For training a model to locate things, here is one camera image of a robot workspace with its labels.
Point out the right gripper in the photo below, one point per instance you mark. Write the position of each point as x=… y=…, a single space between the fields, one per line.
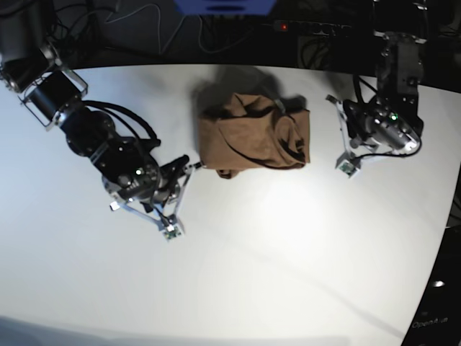
x=149 y=185

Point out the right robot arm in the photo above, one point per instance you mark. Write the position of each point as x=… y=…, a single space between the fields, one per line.
x=116 y=141

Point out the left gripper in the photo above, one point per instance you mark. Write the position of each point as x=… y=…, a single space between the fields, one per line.
x=374 y=124

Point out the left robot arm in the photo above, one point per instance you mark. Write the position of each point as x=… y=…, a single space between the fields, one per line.
x=403 y=27

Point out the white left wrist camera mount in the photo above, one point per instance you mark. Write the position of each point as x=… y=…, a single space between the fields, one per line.
x=348 y=162

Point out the brown T-shirt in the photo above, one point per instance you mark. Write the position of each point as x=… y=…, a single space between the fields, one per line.
x=252 y=131

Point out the black power strip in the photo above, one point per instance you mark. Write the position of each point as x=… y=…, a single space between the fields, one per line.
x=312 y=28

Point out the blue plastic box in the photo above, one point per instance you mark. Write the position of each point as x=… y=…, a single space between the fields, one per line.
x=225 y=7

